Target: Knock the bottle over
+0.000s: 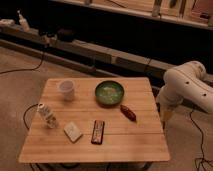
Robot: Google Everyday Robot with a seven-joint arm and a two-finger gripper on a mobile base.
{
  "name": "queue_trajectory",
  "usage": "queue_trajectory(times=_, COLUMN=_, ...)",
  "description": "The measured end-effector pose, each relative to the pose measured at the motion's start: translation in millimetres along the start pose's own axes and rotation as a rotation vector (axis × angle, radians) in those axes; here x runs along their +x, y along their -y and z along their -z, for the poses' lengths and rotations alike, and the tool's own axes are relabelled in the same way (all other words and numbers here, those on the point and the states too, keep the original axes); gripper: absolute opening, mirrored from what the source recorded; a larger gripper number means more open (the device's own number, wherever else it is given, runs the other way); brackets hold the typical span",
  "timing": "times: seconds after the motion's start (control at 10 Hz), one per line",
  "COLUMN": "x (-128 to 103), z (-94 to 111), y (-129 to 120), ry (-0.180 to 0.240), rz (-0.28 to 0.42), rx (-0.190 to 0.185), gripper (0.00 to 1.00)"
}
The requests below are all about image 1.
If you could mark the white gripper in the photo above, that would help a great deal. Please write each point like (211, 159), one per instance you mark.
(166, 112)

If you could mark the clear plastic bottle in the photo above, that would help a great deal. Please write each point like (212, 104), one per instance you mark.
(47, 115)

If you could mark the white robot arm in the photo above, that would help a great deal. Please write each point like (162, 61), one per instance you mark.
(184, 82)

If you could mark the white spray bottle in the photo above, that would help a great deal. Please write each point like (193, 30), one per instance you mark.
(23, 22)

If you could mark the green bowl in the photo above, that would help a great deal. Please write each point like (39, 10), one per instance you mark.
(109, 93)

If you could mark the wooden table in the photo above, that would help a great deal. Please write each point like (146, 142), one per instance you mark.
(90, 133)

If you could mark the dark red candy bar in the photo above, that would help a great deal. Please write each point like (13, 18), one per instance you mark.
(98, 131)

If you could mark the white square sponge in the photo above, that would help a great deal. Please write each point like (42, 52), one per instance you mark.
(72, 131)

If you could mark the white plastic cup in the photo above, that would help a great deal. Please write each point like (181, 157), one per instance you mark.
(66, 88)

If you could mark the black round object on ledge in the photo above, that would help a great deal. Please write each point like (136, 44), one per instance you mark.
(66, 35)

